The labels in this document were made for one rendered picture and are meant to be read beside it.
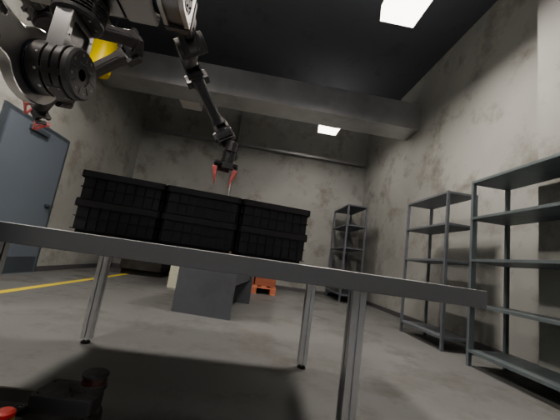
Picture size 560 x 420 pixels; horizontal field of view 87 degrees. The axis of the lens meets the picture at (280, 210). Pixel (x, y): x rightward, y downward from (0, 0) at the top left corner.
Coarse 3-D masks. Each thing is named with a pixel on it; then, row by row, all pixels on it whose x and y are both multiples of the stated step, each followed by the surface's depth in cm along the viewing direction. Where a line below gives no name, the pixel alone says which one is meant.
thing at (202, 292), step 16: (192, 272) 331; (208, 272) 330; (224, 272) 328; (176, 288) 329; (192, 288) 327; (208, 288) 326; (224, 288) 325; (240, 288) 452; (176, 304) 326; (192, 304) 324; (208, 304) 323; (224, 304) 322
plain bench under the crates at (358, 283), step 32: (0, 224) 60; (0, 256) 114; (128, 256) 62; (160, 256) 63; (192, 256) 63; (224, 256) 64; (96, 288) 198; (352, 288) 66; (384, 288) 66; (416, 288) 67; (448, 288) 68; (96, 320) 198; (352, 320) 121; (352, 352) 119; (352, 384) 117; (352, 416) 115
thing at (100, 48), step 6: (96, 42) 446; (102, 42) 449; (108, 42) 454; (114, 42) 462; (96, 48) 446; (102, 48) 449; (108, 48) 454; (114, 48) 463; (90, 54) 444; (96, 54) 445; (102, 54) 449; (108, 54) 455; (96, 60) 444; (108, 72) 460; (102, 78) 474
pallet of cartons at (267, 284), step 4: (252, 280) 596; (256, 280) 600; (260, 280) 601; (264, 280) 603; (268, 280) 604; (272, 280) 606; (252, 284) 595; (256, 284) 599; (260, 284) 600; (264, 284) 602; (268, 284) 603; (272, 284) 605; (252, 288) 592; (256, 288) 593; (264, 288) 596; (268, 288) 598; (272, 288) 599; (252, 292) 591; (268, 292) 614; (272, 292) 598
